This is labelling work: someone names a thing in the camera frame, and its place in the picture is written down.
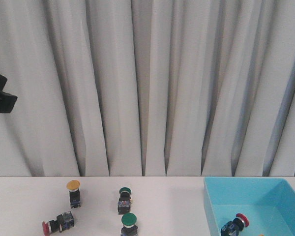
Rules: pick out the red push button front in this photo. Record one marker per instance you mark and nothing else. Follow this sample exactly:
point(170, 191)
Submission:
point(233, 228)

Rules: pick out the red push button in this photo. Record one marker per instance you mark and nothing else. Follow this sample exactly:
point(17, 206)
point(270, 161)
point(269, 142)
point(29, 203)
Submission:
point(233, 228)
point(63, 222)

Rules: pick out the light blue plastic box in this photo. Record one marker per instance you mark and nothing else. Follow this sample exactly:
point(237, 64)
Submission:
point(268, 203)

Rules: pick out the grey pleated curtain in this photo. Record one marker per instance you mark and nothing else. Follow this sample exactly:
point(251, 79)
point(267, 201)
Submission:
point(148, 88)

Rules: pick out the red push button lying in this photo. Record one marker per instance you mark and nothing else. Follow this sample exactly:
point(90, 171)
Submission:
point(63, 222)

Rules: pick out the green push button far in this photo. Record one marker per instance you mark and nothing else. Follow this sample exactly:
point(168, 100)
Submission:
point(125, 201)

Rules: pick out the green push button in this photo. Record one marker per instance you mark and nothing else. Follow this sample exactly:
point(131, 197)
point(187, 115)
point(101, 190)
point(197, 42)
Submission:
point(129, 225)
point(125, 201)

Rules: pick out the green push button near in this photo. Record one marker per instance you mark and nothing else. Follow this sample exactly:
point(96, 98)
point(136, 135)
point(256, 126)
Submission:
point(129, 225)

